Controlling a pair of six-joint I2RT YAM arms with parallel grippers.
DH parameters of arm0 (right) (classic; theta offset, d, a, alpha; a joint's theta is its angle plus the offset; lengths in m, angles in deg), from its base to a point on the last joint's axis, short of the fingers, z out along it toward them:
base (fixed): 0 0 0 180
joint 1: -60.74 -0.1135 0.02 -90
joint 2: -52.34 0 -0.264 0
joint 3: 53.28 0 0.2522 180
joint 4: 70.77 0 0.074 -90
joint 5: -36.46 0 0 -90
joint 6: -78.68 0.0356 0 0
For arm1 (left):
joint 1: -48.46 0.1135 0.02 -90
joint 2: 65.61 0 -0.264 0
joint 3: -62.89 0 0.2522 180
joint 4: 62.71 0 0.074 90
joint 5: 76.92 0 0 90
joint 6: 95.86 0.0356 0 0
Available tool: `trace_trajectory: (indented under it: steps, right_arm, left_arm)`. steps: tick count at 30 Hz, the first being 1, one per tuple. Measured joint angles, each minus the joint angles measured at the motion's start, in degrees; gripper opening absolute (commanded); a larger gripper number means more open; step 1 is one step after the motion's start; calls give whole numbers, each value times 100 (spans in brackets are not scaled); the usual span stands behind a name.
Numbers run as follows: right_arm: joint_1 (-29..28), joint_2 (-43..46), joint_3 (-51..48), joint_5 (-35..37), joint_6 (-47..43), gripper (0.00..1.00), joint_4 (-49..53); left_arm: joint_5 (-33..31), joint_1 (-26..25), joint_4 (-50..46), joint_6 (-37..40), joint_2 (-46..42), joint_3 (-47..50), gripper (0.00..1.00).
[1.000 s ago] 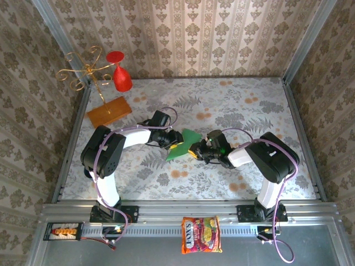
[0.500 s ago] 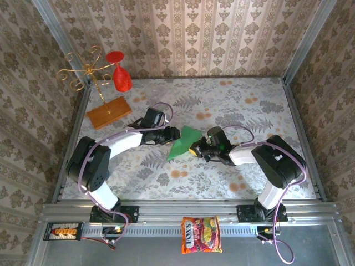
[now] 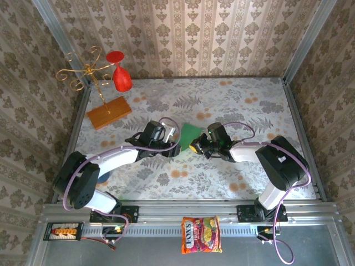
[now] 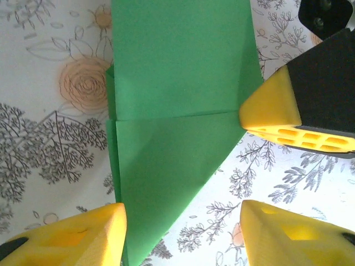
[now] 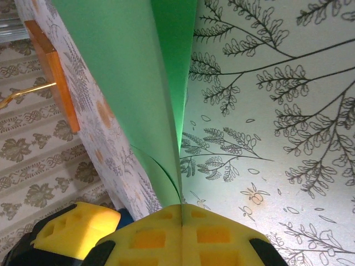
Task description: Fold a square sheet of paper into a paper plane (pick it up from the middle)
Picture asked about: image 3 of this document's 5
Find green paper sheet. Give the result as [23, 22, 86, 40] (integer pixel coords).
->
[179, 122, 205, 152]

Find floral table mat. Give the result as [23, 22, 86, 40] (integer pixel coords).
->
[61, 77, 317, 201]

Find red wine glass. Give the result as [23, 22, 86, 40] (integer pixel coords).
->
[105, 50, 133, 93]

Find orange candy bag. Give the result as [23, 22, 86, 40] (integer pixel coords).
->
[181, 216, 224, 255]

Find small connector board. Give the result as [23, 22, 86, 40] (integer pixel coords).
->
[256, 226, 281, 245]
[102, 226, 125, 235]

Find gold wire stand wooden base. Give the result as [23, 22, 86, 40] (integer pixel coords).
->
[56, 45, 133, 130]

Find aluminium frame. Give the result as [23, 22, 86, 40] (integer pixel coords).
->
[26, 0, 355, 266]

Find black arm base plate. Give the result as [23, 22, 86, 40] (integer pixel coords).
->
[89, 204, 140, 224]
[236, 204, 288, 223]

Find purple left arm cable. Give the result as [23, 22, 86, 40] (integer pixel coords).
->
[63, 117, 181, 250]

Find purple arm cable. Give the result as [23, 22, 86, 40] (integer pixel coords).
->
[221, 121, 311, 264]
[63, 117, 181, 250]

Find slotted grey cable duct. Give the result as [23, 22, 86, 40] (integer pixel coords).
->
[83, 227, 260, 237]

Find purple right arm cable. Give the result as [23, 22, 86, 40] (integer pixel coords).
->
[221, 121, 311, 264]

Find red and black wire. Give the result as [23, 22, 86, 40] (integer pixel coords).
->
[80, 237, 117, 252]

